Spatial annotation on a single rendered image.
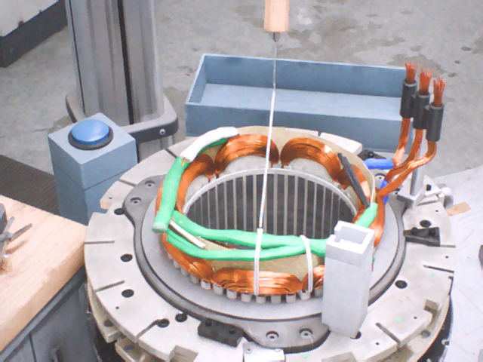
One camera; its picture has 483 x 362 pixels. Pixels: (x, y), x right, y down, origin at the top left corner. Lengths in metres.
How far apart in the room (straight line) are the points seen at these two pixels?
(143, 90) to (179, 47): 2.00
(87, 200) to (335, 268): 0.42
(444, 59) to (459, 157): 0.52
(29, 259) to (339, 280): 0.30
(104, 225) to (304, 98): 0.37
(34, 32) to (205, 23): 0.57
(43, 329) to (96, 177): 0.22
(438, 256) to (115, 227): 0.28
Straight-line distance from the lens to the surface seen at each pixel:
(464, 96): 3.08
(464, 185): 1.44
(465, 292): 1.28
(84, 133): 1.08
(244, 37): 3.33
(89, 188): 1.08
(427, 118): 0.80
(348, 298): 0.75
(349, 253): 0.72
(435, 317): 0.85
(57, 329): 0.95
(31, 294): 0.87
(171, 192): 0.81
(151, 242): 0.84
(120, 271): 0.83
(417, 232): 0.86
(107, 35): 1.23
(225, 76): 1.17
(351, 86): 1.16
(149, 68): 1.27
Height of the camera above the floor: 1.66
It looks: 39 degrees down
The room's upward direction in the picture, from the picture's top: 1 degrees counter-clockwise
